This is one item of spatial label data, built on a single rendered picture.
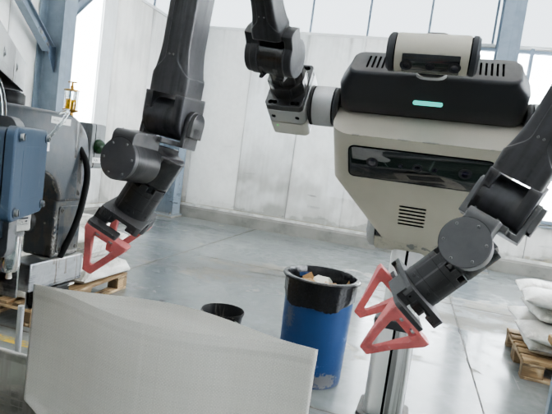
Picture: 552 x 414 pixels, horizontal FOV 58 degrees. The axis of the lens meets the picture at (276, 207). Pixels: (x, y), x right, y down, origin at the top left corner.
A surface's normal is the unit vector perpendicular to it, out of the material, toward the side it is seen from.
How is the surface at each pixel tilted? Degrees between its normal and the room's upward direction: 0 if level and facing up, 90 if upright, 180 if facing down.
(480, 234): 78
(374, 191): 130
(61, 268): 90
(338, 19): 90
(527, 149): 97
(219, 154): 90
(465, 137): 40
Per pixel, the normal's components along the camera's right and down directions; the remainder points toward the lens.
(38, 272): 0.95, 0.15
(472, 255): -0.42, -0.18
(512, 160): -0.58, 0.13
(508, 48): -0.27, 0.05
